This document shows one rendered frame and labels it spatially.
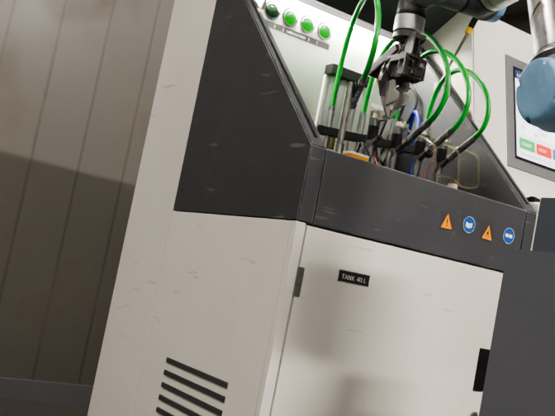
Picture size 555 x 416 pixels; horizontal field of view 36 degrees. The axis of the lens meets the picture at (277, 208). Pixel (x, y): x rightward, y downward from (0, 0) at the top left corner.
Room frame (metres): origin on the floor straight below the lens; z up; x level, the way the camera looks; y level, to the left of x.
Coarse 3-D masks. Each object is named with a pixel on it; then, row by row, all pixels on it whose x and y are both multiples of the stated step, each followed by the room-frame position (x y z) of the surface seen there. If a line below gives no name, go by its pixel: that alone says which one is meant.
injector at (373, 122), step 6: (372, 120) 2.09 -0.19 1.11; (372, 126) 2.09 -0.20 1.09; (378, 126) 2.09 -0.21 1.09; (372, 132) 2.09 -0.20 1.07; (378, 132) 2.10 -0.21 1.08; (366, 138) 2.10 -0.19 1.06; (372, 138) 2.09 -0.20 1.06; (378, 138) 2.07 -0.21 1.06; (372, 144) 2.09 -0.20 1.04; (366, 150) 2.10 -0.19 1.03; (372, 150) 2.10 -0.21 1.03
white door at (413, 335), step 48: (336, 240) 1.75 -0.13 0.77; (336, 288) 1.76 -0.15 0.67; (384, 288) 1.83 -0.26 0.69; (432, 288) 1.91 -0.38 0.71; (480, 288) 1.99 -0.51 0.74; (288, 336) 1.71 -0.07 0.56; (336, 336) 1.78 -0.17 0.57; (384, 336) 1.85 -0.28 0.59; (432, 336) 1.92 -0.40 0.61; (480, 336) 2.00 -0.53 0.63; (288, 384) 1.73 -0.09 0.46; (336, 384) 1.79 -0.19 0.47; (384, 384) 1.86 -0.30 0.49; (432, 384) 1.93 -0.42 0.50; (480, 384) 2.01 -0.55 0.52
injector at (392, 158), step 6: (396, 126) 2.13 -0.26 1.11; (396, 132) 2.13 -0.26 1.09; (402, 132) 2.14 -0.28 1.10; (396, 138) 2.13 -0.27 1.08; (390, 144) 2.15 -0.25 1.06; (396, 144) 2.13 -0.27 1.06; (402, 144) 2.11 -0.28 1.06; (390, 150) 2.14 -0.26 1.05; (396, 150) 2.13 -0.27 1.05; (390, 156) 2.14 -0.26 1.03; (396, 156) 2.14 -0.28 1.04; (390, 162) 2.14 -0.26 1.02
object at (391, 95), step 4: (392, 80) 2.03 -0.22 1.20; (388, 84) 2.04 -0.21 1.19; (392, 84) 2.03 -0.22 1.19; (388, 88) 2.05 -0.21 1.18; (392, 88) 2.03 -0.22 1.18; (388, 92) 2.04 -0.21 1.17; (392, 92) 2.03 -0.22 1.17; (396, 92) 2.01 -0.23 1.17; (384, 96) 2.04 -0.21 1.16; (388, 96) 2.04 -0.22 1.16; (392, 96) 2.03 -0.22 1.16; (396, 96) 2.01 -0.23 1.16; (384, 100) 2.04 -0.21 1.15; (388, 100) 2.04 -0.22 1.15; (392, 100) 2.03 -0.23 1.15; (396, 100) 2.02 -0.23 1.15; (384, 104) 2.05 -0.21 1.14; (388, 104) 2.04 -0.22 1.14; (384, 108) 2.05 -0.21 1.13; (388, 108) 2.05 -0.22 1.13; (388, 112) 2.05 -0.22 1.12; (388, 116) 2.05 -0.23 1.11
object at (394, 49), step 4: (396, 44) 2.05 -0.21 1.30; (392, 48) 2.05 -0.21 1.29; (396, 48) 2.04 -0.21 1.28; (388, 52) 2.06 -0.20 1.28; (392, 52) 2.05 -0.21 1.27; (384, 56) 2.08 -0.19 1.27; (380, 60) 2.09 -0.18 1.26; (372, 64) 2.11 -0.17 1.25; (376, 64) 2.10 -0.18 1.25; (380, 64) 2.09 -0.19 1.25; (372, 68) 2.11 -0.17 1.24; (376, 68) 2.10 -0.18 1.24; (380, 68) 2.09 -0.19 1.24; (372, 72) 2.11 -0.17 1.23; (376, 72) 2.11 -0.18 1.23; (372, 76) 2.12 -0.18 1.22; (376, 76) 2.12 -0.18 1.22
